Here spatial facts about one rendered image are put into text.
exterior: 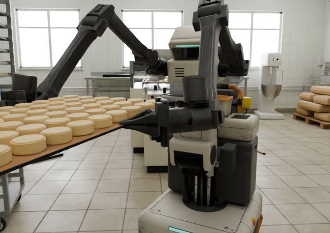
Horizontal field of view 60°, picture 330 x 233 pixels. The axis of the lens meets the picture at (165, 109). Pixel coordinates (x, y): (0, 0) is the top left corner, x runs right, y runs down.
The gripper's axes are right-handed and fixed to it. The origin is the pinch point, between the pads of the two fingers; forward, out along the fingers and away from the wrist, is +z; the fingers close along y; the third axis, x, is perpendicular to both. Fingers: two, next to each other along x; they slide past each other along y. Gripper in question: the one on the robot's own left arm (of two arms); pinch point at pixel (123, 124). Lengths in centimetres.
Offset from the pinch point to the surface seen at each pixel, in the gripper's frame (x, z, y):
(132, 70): 289, -64, -4
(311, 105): 362, -423, 69
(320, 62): 467, -551, -11
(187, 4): 559, -252, -142
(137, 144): 287, -68, 89
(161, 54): 284, -100, -23
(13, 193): 174, 56, 85
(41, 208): 173, 37, 100
